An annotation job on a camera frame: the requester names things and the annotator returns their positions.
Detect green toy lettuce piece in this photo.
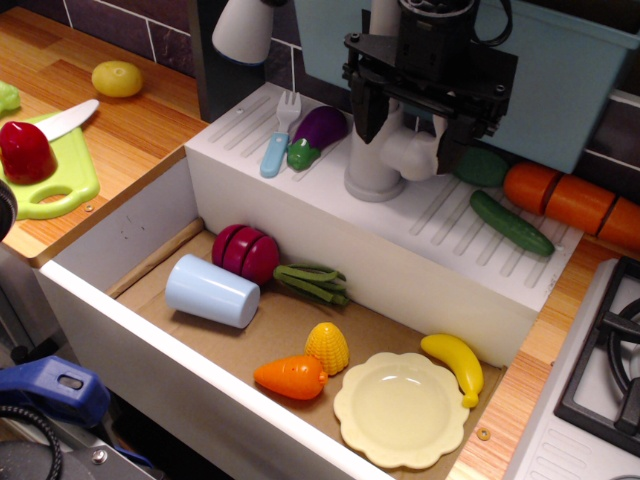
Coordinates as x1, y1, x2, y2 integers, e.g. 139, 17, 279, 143
0, 81, 21, 116

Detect white fork blue handle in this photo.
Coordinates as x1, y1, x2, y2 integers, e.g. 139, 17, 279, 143
260, 91, 302, 178

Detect dark green toy vegetable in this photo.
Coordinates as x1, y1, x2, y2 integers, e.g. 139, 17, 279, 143
453, 147, 510, 188

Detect orange sliced toy carrot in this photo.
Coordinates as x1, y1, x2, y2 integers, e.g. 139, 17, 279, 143
503, 162, 639, 252

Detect yellow toy banana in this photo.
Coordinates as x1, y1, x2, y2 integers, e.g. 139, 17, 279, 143
420, 334, 485, 409

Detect purple toy eggplant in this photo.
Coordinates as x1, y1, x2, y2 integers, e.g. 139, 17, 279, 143
287, 106, 349, 171

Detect white lamp shade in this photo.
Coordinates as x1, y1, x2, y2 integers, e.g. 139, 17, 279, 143
211, 0, 275, 66

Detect black cable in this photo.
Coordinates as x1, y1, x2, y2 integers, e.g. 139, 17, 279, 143
0, 404, 64, 480

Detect white toy knife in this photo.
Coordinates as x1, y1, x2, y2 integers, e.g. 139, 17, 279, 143
35, 99, 100, 142

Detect cream scalloped plate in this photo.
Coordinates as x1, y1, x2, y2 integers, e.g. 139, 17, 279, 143
333, 353, 469, 470

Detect blue clamp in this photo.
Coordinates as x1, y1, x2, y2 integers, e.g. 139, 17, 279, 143
1, 356, 111, 428

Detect light blue plastic cup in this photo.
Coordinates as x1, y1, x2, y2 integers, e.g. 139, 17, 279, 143
165, 254, 260, 329

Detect green felt beans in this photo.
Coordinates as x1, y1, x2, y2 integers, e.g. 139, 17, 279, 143
273, 264, 350, 306

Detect white toy sink unit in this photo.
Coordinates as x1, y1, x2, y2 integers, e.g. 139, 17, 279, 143
37, 84, 582, 479

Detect grey toy faucet with lever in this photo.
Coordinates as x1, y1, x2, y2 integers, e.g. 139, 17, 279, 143
344, 0, 452, 203

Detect black toy stove grate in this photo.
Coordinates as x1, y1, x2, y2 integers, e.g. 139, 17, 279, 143
554, 257, 639, 455

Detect green toy cucumber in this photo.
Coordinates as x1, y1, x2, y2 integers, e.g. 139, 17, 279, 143
469, 190, 555, 257

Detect yellow toy corn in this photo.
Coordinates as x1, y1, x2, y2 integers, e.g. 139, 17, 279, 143
304, 322, 350, 376

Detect small orange toy carrot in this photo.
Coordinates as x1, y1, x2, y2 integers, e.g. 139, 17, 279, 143
253, 355, 329, 400

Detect magenta sliced toy beet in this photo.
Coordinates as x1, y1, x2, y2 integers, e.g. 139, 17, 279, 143
211, 224, 280, 286

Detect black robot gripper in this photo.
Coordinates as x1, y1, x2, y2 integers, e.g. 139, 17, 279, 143
343, 1, 518, 175

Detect yellow toy lemon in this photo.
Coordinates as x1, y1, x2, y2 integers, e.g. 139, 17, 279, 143
91, 60, 144, 98

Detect red toy pepper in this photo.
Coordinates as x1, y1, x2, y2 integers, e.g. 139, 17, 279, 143
1, 121, 58, 185

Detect white stove top panel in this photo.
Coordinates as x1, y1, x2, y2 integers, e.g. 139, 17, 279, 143
504, 257, 639, 479

